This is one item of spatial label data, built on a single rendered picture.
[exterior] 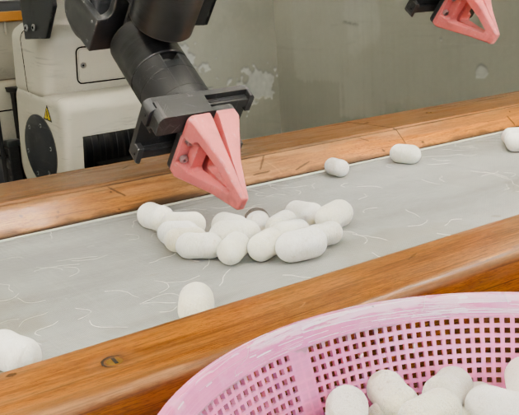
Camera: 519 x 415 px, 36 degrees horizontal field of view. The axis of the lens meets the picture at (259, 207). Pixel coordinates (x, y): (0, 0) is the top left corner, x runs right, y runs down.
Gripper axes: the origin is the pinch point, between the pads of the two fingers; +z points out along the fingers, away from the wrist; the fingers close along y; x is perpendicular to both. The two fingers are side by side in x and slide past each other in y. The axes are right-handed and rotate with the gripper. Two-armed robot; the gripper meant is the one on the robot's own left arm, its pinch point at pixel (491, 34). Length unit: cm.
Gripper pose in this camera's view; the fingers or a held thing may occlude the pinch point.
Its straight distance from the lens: 99.6
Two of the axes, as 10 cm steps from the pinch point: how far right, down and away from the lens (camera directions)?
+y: 8.2, -2.0, 5.4
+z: 4.8, 7.5, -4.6
